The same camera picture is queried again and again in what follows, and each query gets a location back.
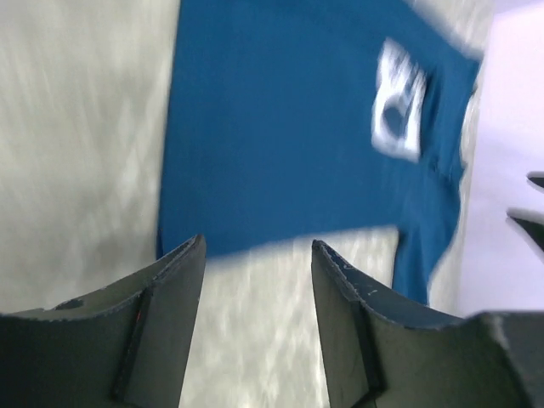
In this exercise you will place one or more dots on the blue printed t-shirt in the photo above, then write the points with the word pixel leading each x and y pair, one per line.
pixel 291 118

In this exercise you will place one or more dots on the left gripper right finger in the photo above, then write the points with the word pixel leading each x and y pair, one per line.
pixel 381 349

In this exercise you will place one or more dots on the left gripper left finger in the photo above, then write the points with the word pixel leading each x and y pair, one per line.
pixel 124 345

